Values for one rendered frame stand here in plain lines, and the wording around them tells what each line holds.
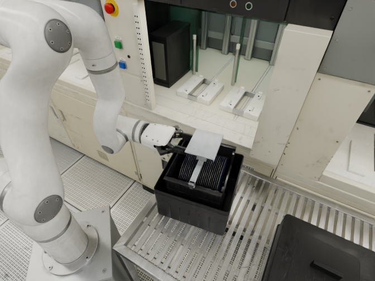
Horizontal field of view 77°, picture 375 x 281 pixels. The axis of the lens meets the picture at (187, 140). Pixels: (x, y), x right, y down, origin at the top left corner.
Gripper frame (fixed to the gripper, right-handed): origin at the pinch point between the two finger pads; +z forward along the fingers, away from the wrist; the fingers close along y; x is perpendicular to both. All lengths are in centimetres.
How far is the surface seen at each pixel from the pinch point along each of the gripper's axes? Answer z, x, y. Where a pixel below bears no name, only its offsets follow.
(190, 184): 6.3, -5.3, 12.0
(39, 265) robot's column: -37, -30, 45
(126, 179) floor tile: -69, -105, -43
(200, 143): 5.6, 2.8, 0.6
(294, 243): 42.6, -19.5, 12.2
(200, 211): 10.8, -16.7, 13.4
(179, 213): 2.8, -23.6, 13.4
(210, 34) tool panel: -26, -7, -122
